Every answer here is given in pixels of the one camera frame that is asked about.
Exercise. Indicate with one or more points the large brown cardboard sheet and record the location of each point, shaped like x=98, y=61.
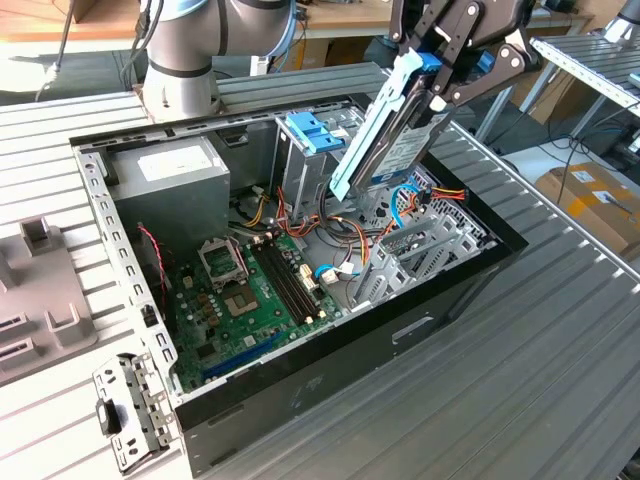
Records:
x=565, y=97

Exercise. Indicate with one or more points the hard disk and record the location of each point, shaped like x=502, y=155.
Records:
x=395, y=145

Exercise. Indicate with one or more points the grey parts rack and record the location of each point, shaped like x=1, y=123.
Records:
x=40, y=280

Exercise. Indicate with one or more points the light blue drive latch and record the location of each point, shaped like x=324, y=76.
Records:
x=327, y=144

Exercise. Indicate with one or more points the CPU socket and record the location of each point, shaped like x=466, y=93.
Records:
x=240, y=300

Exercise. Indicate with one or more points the wooden desk with box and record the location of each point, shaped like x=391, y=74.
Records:
x=110, y=27

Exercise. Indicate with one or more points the black RAM slot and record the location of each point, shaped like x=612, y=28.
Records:
x=291, y=280
x=284, y=283
x=297, y=277
x=277, y=285

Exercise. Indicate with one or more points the long wooden desk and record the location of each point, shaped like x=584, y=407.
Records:
x=350, y=17

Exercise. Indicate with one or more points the dark blue drive latch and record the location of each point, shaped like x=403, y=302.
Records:
x=302, y=125

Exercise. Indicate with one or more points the cardboard box with labels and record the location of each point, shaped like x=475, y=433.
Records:
x=590, y=220

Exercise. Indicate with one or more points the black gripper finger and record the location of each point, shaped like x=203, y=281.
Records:
x=490, y=70
x=450, y=25

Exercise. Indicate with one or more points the grey power supply unit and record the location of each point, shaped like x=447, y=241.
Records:
x=170, y=200

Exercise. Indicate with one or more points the metal drive cage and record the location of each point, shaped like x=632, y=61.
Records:
x=300, y=175

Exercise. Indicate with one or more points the green motherboard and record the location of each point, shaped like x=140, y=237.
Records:
x=227, y=340

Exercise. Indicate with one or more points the metal slat side table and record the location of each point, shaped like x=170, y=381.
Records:
x=590, y=60

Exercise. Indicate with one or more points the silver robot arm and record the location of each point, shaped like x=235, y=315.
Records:
x=175, y=50

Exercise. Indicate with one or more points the blue expansion slot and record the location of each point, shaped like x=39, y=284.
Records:
x=241, y=356

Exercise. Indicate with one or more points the black open PC case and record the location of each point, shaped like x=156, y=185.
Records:
x=350, y=360

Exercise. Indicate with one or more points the metal card retention bracket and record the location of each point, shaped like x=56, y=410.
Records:
x=125, y=450

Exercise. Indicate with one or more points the metal disk bay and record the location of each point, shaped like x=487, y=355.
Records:
x=385, y=280

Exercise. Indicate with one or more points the small cardboard box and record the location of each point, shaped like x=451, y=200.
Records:
x=87, y=10

